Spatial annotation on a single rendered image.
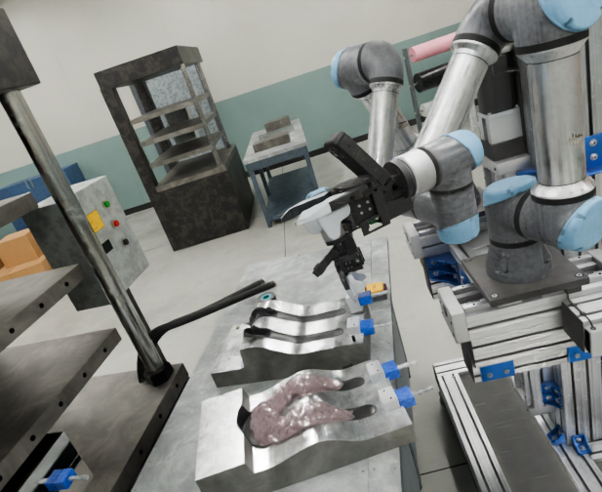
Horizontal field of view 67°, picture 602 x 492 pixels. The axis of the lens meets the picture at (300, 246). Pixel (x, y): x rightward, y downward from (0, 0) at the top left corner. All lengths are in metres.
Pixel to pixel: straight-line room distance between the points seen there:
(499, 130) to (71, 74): 7.45
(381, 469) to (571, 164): 0.75
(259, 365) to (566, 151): 0.99
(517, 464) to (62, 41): 7.80
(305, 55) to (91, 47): 3.26
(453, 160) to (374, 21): 7.02
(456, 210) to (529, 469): 1.21
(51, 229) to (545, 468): 1.84
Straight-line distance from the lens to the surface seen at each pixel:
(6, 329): 1.37
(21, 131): 1.51
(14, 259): 6.08
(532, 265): 1.19
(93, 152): 8.36
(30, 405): 1.50
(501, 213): 1.13
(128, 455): 1.54
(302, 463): 1.14
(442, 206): 0.84
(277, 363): 1.42
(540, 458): 1.90
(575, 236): 1.03
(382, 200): 0.73
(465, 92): 0.99
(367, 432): 1.14
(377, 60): 1.37
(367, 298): 1.44
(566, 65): 0.97
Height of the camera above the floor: 1.68
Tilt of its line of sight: 23 degrees down
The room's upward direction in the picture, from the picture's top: 18 degrees counter-clockwise
